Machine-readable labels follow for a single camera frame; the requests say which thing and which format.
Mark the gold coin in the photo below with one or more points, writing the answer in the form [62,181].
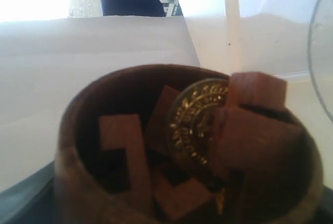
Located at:
[190,120]

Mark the brown wooden cup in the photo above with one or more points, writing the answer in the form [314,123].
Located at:
[263,165]

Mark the small wooden block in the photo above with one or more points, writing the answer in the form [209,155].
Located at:
[256,89]

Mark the clear plastic shaker cup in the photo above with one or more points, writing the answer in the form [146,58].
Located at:
[319,53]

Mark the white rectangular tray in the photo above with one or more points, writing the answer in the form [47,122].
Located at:
[250,35]

